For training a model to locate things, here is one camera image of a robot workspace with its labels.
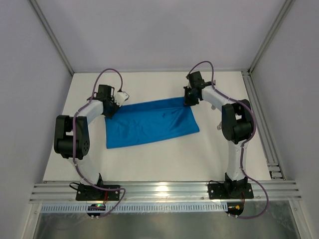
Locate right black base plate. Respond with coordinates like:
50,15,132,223
207,182,254,200

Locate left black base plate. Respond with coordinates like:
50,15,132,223
76,184,120,201

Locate purple cable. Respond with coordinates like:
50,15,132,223
72,68,128,220
186,60,270,219

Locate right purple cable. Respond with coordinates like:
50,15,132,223
186,60,270,219

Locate aluminium front rail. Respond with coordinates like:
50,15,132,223
29,180,302,203

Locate right black connector box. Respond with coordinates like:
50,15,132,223
226,205,244,217

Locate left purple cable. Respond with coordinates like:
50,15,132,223
72,68,128,220

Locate left black connector box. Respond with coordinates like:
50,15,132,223
86,203,106,218

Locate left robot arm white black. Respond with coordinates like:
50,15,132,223
53,85,129,201

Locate black connector box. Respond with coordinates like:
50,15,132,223
86,203,106,218
226,205,244,217

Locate aluminium frame post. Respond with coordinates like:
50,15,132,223
27,0,75,76
248,0,295,74

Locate blue cloth napkin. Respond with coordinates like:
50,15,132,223
105,97,200,149

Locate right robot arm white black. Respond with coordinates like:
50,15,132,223
184,71,256,200

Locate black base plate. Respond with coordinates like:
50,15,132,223
207,182,254,200
76,184,120,201

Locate right aluminium frame post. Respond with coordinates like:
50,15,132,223
248,0,295,74

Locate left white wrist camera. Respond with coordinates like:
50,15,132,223
114,92,130,106

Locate slotted grey cable duct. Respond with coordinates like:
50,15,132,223
40,201,228,214

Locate right aluminium side rail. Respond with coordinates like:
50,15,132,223
241,70,286,181

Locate left aluminium frame post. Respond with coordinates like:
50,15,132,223
27,0,75,76

